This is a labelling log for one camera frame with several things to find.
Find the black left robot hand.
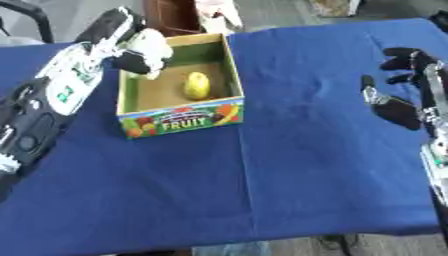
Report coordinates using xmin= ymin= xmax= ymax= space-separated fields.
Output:
xmin=75 ymin=5 xmax=175 ymax=81

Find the cardboard box with green inside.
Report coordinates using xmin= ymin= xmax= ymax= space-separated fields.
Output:
xmin=113 ymin=32 xmax=247 ymax=140

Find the brown wooden cabinet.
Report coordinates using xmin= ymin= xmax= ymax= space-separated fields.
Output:
xmin=141 ymin=0 xmax=207 ymax=38

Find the black chair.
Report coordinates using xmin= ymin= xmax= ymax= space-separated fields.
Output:
xmin=0 ymin=0 xmax=56 ymax=45

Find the yellow toy lemon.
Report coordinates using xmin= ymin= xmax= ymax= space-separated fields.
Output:
xmin=182 ymin=71 xmax=214 ymax=102

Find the white cloth object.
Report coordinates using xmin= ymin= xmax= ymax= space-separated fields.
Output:
xmin=192 ymin=0 xmax=245 ymax=35

